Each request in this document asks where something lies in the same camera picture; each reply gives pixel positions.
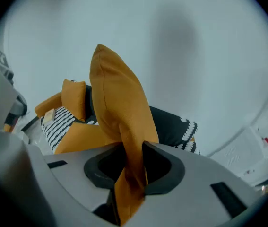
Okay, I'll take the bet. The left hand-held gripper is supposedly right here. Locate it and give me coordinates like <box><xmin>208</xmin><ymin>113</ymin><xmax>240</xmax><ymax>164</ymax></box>
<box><xmin>0</xmin><ymin>48</ymin><xmax>28</xmax><ymax>128</ymax></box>

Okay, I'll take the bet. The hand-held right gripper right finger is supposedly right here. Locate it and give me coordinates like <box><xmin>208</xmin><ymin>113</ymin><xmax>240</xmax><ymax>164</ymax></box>
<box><xmin>128</xmin><ymin>140</ymin><xmax>267</xmax><ymax>227</ymax></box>

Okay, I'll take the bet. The white ventilated cabinet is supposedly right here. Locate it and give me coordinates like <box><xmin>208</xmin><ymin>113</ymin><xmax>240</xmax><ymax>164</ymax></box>
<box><xmin>208</xmin><ymin>126</ymin><xmax>268</xmax><ymax>187</ymax></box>

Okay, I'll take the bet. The black white patterned sofa cover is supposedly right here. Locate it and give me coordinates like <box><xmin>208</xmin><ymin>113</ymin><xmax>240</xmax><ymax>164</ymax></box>
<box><xmin>40</xmin><ymin>80</ymin><xmax>201</xmax><ymax>155</ymax></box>

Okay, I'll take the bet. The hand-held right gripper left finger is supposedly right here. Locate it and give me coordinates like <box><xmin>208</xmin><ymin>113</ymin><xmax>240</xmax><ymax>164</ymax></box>
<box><xmin>26</xmin><ymin>141</ymin><xmax>128</xmax><ymax>222</ymax></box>

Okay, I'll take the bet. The orange cushion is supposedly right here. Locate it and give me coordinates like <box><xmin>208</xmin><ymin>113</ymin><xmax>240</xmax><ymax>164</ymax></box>
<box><xmin>61</xmin><ymin>79</ymin><xmax>87</xmax><ymax>123</ymax></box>
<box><xmin>89</xmin><ymin>44</ymin><xmax>160</xmax><ymax>227</ymax></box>
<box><xmin>54</xmin><ymin>122</ymin><xmax>123</xmax><ymax>155</ymax></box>

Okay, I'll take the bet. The beige book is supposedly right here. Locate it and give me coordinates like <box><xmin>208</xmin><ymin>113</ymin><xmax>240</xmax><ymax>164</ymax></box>
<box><xmin>42</xmin><ymin>108</ymin><xmax>56</xmax><ymax>125</ymax></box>

